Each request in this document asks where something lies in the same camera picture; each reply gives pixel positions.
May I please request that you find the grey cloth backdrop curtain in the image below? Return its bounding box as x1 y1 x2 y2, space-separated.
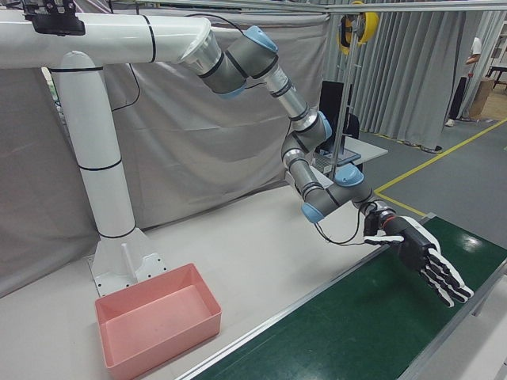
0 0 337 298

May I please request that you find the white robot torso column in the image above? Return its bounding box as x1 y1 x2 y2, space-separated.
0 10 213 298

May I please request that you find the black office chair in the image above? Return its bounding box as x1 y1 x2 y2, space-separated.
344 112 361 139

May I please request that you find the green conveyor belt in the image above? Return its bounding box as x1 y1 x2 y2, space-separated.
180 216 507 380

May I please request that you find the black background screen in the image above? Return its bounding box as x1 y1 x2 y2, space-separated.
318 80 345 138

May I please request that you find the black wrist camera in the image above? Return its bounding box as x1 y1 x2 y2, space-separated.
364 211 383 238

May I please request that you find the pink plastic basket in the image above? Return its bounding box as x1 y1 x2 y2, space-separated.
94 263 223 380

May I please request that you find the black overhead camera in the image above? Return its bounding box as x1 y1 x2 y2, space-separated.
23 0 86 36

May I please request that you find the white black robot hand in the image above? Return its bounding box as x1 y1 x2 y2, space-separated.
363 215 475 308

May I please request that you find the person in white shirt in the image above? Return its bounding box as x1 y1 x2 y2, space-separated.
444 36 483 127

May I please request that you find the grey side table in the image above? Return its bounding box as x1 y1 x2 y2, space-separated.
308 134 389 187

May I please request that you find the yellow hard hat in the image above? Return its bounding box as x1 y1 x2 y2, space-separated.
348 10 379 47
336 14 356 56

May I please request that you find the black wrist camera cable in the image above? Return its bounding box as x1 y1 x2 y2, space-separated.
314 205 369 246

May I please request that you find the cardboard box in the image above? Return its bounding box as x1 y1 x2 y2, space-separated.
469 77 498 118

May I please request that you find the grey pleated curtain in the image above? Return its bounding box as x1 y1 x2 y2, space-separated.
348 9 507 151

